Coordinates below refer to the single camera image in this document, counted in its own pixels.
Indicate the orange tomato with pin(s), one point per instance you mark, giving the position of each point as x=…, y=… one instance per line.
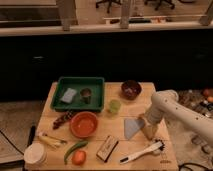
x=79, y=157

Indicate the white handled brush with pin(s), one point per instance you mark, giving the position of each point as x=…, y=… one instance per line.
x=157, y=145

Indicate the green chili pepper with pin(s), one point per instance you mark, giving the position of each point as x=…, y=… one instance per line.
x=76, y=146

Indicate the green plastic tray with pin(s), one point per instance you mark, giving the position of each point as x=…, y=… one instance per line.
x=95, y=84

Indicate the yellow corn husk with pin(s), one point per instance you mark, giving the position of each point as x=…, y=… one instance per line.
x=51, y=141

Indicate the grey blue towel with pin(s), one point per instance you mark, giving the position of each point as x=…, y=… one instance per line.
x=132, y=126

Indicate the dark red dried pepper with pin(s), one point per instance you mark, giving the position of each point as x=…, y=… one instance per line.
x=62, y=119

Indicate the metal cup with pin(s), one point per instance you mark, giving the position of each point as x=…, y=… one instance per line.
x=86, y=95

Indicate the white round lid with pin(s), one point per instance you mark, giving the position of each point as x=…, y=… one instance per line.
x=35, y=154

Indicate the wooden block eraser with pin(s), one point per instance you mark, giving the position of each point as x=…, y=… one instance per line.
x=107, y=148

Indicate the black office chair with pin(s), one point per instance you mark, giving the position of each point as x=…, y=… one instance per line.
x=109, y=2

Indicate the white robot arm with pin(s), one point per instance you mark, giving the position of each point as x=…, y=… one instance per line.
x=166, y=102

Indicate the grey sponge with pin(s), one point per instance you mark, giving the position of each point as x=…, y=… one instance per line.
x=68, y=95

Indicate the red orange bowl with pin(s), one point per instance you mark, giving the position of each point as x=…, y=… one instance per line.
x=83, y=124

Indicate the dark brown bowl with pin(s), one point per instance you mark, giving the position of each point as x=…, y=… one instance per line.
x=131, y=89

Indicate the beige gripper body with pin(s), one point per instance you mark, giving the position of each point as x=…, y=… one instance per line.
x=149, y=129

